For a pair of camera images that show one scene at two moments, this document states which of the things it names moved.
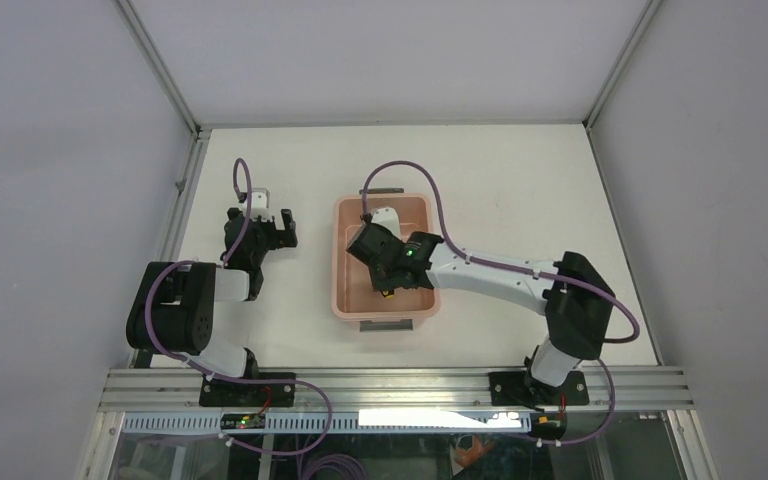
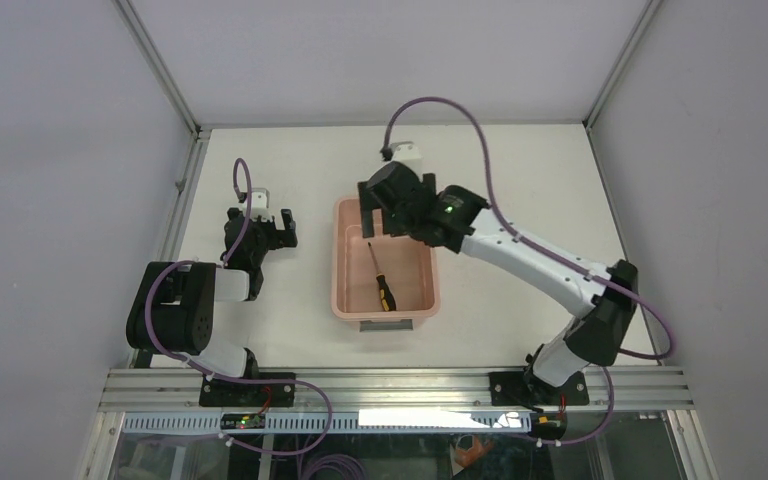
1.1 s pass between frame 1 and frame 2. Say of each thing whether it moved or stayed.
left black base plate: stayed
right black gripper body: moved
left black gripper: stayed
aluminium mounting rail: stayed
